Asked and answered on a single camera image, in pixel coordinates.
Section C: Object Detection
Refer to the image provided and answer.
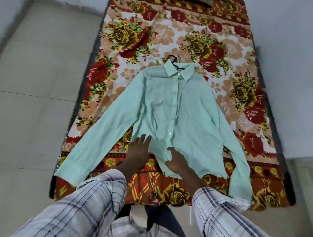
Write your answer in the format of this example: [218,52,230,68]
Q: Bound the person's right hand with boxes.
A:
[164,147,194,175]

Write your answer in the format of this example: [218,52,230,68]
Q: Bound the person's left hand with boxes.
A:
[125,134,152,170]

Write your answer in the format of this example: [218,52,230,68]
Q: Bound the light green button-up shirt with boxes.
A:
[54,59,253,202]

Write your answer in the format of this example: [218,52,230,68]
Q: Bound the person's left forearm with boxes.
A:
[9,162,140,237]

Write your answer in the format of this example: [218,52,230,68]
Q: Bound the person's right forearm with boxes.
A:
[180,169,272,237]

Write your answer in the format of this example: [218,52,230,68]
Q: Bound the person's dark trousers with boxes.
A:
[116,204,187,237]

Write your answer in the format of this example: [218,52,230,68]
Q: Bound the person's plaid shirt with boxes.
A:
[106,216,177,237]

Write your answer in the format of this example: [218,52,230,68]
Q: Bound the dark mattress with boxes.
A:
[48,0,297,207]

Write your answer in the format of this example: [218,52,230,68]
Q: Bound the black clothes hanger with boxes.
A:
[167,55,187,72]

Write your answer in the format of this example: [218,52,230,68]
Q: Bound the floral red and cream bedsheet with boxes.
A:
[53,0,291,212]

